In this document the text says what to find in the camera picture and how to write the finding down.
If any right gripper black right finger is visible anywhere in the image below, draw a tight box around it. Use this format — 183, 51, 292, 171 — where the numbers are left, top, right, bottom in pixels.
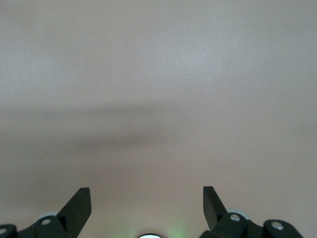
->
198, 186, 304, 238

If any brown table mat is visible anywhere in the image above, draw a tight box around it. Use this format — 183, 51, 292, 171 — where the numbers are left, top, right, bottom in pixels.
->
0, 0, 317, 238

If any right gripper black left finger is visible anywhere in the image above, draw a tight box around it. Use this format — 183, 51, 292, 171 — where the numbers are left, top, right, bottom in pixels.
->
0, 187, 92, 238

